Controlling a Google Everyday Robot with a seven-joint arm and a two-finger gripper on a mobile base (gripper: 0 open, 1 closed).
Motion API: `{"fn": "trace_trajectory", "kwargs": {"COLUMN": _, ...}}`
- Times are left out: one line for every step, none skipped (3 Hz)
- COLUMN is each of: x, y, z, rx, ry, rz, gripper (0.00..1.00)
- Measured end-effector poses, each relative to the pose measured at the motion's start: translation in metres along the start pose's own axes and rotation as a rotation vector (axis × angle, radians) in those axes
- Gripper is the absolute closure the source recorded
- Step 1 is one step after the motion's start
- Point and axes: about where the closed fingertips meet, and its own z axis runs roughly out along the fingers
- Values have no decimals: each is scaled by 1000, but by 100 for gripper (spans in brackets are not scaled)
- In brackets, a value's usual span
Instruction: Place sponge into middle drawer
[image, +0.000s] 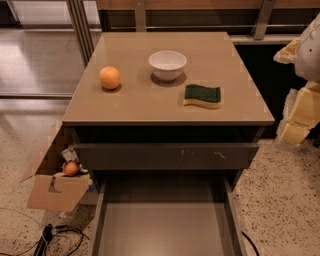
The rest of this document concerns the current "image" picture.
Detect white ceramic bowl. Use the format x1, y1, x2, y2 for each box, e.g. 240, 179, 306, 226
149, 51, 187, 82

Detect black cable right floor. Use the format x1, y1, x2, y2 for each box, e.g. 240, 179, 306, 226
241, 230, 261, 256

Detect crumpled packet in box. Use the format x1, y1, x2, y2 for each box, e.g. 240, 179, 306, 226
61, 147, 79, 162

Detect open grey middle drawer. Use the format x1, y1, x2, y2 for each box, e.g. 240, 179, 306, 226
88, 176, 247, 256

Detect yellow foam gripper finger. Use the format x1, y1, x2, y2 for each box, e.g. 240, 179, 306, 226
273, 37, 299, 64
277, 81, 320, 146

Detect orange fruit in box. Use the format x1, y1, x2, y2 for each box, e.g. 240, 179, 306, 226
64, 162, 79, 176

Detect black power strip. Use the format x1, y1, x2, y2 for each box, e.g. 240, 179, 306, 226
33, 224, 53, 256

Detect orange fruit on cabinet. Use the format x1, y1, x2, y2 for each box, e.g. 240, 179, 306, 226
99, 66, 120, 90

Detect open cardboard box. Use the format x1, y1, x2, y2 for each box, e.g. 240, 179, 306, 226
21, 122, 98, 212

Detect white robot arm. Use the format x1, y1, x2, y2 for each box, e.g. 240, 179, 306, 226
273, 14, 320, 147

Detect black cable left floor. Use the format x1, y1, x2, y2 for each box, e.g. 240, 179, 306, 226
0, 225, 91, 256

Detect black cable floor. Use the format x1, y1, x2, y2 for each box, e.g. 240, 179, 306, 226
0, 225, 91, 256
241, 230, 261, 256

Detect green and yellow sponge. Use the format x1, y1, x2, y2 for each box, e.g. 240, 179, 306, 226
183, 84, 221, 109

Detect grey drawer cabinet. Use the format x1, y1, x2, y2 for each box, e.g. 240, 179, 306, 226
61, 31, 276, 256

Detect grey top drawer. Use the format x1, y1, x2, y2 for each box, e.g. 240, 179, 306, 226
74, 143, 259, 171

